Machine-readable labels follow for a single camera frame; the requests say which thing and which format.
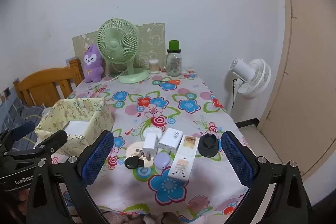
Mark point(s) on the small white charger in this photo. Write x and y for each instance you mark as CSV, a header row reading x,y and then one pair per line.
x,y
150,144

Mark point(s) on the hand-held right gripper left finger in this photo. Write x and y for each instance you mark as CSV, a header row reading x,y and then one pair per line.
x,y
97,158

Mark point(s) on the green desk fan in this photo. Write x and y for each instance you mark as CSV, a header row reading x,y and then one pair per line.
x,y
114,44

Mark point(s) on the black round cap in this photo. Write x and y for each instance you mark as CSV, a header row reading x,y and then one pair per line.
x,y
208,145

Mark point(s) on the pink fuzzy cloth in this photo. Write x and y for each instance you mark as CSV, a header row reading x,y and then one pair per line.
x,y
118,218

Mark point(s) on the floral tablecloth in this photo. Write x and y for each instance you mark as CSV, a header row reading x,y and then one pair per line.
x,y
183,119

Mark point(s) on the long white box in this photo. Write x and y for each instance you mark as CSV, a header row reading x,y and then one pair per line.
x,y
181,163

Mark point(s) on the yellow patterned storage box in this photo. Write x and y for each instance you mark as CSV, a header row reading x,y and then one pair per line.
x,y
78,108

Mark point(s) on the white standing fan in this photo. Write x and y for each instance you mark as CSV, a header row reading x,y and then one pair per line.
x,y
258,77

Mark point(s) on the blue wall sticker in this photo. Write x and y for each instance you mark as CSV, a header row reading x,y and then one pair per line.
x,y
69,58

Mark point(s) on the beige door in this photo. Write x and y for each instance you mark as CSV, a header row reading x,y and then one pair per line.
x,y
302,56

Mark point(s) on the lilac earbud case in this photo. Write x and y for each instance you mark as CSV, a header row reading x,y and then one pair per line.
x,y
162,160

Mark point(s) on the wall socket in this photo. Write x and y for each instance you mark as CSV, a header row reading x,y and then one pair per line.
x,y
7,92

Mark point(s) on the black key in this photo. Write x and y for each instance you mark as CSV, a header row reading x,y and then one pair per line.
x,y
130,162

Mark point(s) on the large white charger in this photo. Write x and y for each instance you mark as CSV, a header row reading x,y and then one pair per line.
x,y
170,138

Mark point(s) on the glass jar with green lid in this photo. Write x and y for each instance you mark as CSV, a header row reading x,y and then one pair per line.
x,y
174,64

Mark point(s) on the green patterned board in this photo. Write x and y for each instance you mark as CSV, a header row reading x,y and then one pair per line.
x,y
152,35

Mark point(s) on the blue plaid bedding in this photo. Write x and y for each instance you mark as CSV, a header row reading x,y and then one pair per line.
x,y
23,115

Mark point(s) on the cream round mirror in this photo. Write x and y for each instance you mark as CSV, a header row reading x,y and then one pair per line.
x,y
134,149

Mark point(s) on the cotton swab jar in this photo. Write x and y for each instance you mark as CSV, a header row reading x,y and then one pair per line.
x,y
154,66

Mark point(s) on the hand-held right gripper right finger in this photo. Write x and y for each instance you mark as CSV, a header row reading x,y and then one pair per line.
x,y
237,158

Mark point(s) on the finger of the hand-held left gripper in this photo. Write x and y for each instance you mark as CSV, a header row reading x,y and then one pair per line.
x,y
25,128
53,138

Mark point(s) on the flat white box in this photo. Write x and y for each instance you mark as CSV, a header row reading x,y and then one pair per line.
x,y
77,127

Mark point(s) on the purple plush toy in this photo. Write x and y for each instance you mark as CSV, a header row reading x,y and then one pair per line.
x,y
92,66

